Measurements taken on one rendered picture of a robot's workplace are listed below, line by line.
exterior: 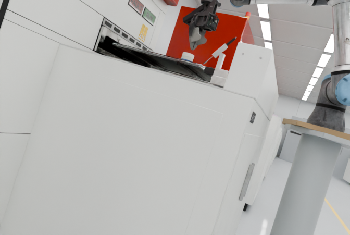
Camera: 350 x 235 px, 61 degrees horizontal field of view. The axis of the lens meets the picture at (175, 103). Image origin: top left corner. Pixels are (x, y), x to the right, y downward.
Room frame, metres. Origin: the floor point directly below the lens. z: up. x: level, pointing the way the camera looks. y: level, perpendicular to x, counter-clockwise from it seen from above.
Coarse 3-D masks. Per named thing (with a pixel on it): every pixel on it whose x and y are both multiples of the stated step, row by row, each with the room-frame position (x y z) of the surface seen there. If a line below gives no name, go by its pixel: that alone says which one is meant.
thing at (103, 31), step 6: (102, 30) 1.08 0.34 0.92; (108, 30) 1.11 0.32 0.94; (102, 36) 1.09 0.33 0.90; (108, 36) 1.13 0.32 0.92; (114, 36) 1.16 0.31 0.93; (120, 36) 1.19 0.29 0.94; (96, 42) 1.09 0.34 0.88; (102, 42) 1.10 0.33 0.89; (120, 42) 1.20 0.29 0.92; (126, 42) 1.24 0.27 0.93; (96, 48) 1.08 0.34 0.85; (102, 48) 1.11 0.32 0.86; (108, 54) 1.16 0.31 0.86; (114, 54) 1.19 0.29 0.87; (126, 60) 1.28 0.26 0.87
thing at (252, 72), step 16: (240, 48) 0.79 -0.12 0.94; (256, 48) 0.78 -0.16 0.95; (240, 64) 0.79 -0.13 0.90; (256, 64) 0.78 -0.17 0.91; (272, 64) 0.86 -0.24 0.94; (240, 80) 0.79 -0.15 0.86; (256, 80) 0.77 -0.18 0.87; (272, 80) 1.01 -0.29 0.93; (256, 96) 0.77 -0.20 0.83; (272, 96) 1.22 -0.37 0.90
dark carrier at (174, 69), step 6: (144, 54) 1.13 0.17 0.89; (156, 60) 1.19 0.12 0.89; (162, 60) 1.14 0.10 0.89; (168, 60) 1.09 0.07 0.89; (162, 66) 1.32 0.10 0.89; (168, 66) 1.25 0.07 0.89; (174, 66) 1.19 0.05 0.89; (186, 66) 1.09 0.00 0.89; (192, 66) 1.04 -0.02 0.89; (180, 72) 1.34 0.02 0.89; (186, 72) 1.27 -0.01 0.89; (198, 72) 1.15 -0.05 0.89; (204, 78) 1.27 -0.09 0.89; (210, 78) 1.20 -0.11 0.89
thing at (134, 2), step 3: (132, 0) 1.21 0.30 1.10; (135, 0) 1.23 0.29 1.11; (129, 3) 1.20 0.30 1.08; (132, 3) 1.22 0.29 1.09; (135, 3) 1.24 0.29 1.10; (138, 3) 1.25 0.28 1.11; (132, 6) 1.22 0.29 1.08; (135, 6) 1.24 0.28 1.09; (138, 6) 1.26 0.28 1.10; (141, 6) 1.28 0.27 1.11; (135, 9) 1.25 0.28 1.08; (138, 9) 1.27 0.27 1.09; (141, 9) 1.29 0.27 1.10; (141, 12) 1.29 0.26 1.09
